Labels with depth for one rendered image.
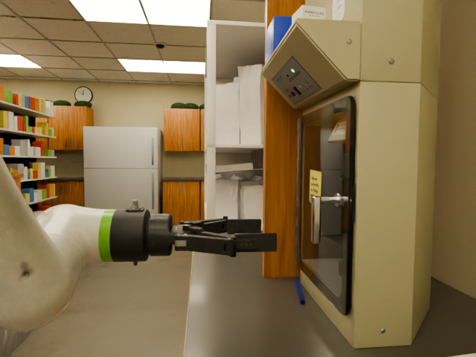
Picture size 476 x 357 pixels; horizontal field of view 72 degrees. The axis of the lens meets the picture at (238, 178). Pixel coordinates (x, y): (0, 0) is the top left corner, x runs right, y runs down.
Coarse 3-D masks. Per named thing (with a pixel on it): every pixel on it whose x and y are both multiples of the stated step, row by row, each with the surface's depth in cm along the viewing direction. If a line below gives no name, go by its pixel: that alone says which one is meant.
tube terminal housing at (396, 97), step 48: (384, 0) 56; (432, 0) 63; (384, 48) 56; (432, 48) 65; (336, 96) 66; (384, 96) 57; (432, 96) 67; (384, 144) 57; (432, 144) 70; (384, 192) 58; (432, 192) 72; (384, 240) 58; (384, 288) 59; (384, 336) 59
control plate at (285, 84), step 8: (288, 64) 69; (296, 64) 66; (280, 72) 75; (288, 72) 72; (296, 72) 69; (304, 72) 66; (272, 80) 83; (280, 80) 79; (288, 80) 75; (296, 80) 72; (304, 80) 69; (312, 80) 66; (280, 88) 83; (288, 88) 79; (304, 88) 72; (312, 88) 68; (320, 88) 66; (288, 96) 83; (296, 96) 79; (304, 96) 75
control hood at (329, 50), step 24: (312, 24) 55; (336, 24) 55; (360, 24) 56; (288, 48) 63; (312, 48) 56; (336, 48) 55; (360, 48) 56; (264, 72) 83; (312, 72) 63; (336, 72) 56; (312, 96) 72
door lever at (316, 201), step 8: (312, 200) 61; (320, 200) 61; (328, 200) 62; (336, 200) 62; (312, 208) 62; (320, 208) 61; (312, 216) 62; (320, 216) 61; (312, 224) 62; (320, 224) 62; (312, 232) 62; (320, 232) 62; (312, 240) 62
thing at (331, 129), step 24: (312, 120) 77; (336, 120) 63; (312, 144) 77; (336, 144) 63; (312, 168) 77; (336, 168) 63; (336, 192) 63; (336, 216) 63; (336, 240) 63; (312, 264) 77; (336, 264) 63; (336, 288) 63
